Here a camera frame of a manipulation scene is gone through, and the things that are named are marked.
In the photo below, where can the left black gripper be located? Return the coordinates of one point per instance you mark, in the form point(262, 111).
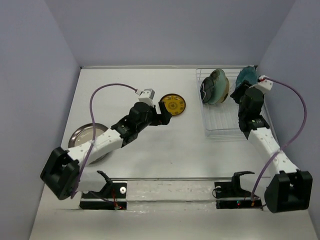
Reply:
point(159, 119)

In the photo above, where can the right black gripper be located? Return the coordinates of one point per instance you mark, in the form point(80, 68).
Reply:
point(240, 91)

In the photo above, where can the beige ink-painted plate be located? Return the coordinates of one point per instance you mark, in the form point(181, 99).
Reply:
point(226, 90)

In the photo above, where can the yellow patterned plate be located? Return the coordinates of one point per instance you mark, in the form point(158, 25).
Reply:
point(174, 103)

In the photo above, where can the light blue floral plate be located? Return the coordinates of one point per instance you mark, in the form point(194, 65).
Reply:
point(218, 76)

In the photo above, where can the teal scalloped plate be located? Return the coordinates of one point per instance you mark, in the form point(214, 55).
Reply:
point(249, 74)

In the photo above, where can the black plate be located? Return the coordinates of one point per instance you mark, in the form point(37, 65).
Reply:
point(206, 89)

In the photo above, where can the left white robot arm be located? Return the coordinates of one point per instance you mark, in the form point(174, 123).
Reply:
point(64, 172)

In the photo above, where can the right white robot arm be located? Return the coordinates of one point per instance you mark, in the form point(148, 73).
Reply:
point(290, 188)

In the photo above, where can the silver rimmed plate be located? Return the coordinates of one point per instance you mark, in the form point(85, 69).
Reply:
point(85, 133)

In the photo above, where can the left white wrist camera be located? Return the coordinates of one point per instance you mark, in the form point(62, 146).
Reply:
point(146, 96)

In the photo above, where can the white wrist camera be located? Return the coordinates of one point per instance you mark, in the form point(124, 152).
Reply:
point(264, 84)
point(146, 96)

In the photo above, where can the white wire dish rack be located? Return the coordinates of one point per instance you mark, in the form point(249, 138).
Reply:
point(221, 119)

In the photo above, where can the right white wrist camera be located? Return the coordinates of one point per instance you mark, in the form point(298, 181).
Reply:
point(264, 84)

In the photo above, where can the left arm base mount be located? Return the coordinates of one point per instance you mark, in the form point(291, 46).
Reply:
point(112, 196)

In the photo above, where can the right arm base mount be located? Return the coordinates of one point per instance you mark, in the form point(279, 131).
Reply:
point(230, 195)

